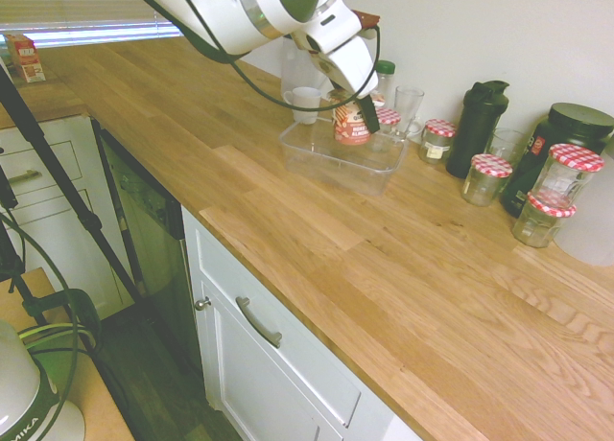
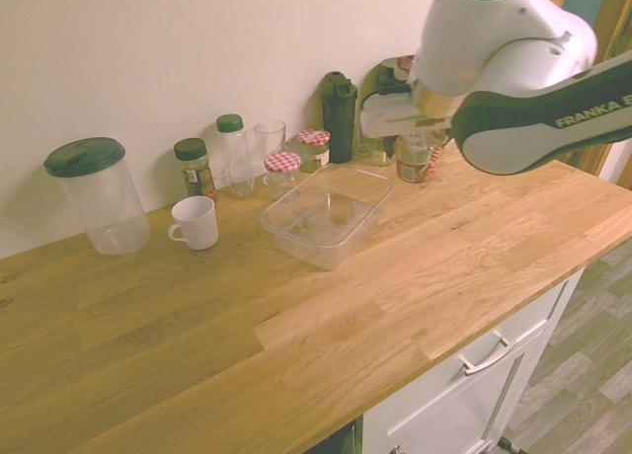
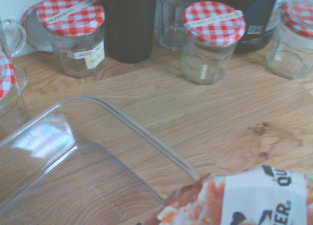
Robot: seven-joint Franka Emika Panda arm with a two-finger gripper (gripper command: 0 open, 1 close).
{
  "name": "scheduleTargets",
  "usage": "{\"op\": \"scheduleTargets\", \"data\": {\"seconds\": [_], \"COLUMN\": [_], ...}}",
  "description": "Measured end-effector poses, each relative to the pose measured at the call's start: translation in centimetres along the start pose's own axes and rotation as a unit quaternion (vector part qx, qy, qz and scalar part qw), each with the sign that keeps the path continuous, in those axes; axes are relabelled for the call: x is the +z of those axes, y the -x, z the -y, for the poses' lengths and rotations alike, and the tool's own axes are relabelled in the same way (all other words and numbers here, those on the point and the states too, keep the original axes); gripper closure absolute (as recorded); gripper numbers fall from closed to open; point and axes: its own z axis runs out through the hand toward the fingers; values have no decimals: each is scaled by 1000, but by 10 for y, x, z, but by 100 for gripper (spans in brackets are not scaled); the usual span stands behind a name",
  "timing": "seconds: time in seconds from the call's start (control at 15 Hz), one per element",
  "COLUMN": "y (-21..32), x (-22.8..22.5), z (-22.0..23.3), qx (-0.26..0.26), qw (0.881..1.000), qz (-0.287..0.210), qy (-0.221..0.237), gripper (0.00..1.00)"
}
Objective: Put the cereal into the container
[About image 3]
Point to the clear plastic container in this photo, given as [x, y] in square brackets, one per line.
[73, 176]

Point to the red-checked-lid jar, taped lid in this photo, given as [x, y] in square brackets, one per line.
[210, 46]

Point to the black shaker bottle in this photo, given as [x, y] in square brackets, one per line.
[129, 27]

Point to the short faceted drinking glass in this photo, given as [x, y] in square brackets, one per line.
[171, 22]

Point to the red-checked-lid jar, garlic label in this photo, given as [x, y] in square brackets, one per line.
[78, 39]

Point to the large black supplement tub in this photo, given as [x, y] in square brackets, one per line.
[254, 19]

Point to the loose red checked lid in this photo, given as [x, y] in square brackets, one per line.
[36, 31]

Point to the red-checked-lid jar, faceted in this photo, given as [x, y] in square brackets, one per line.
[291, 53]

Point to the clear glass mug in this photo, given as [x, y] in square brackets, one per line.
[23, 35]

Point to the red-checked-lid jar, unlabelled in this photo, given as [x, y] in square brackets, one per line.
[6, 73]

